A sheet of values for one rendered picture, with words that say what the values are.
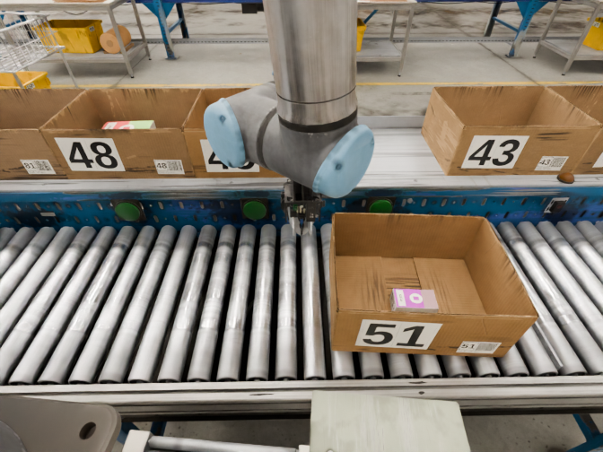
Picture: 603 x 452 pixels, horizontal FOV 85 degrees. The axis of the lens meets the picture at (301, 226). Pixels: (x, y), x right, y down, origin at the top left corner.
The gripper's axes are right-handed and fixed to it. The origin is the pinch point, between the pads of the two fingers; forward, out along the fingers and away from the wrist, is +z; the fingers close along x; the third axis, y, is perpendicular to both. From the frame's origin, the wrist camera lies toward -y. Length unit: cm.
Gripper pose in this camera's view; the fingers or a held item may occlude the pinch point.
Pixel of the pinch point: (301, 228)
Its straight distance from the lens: 77.9
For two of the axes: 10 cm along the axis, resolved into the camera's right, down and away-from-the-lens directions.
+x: 10.0, -0.2, 0.3
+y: 0.4, 6.9, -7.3
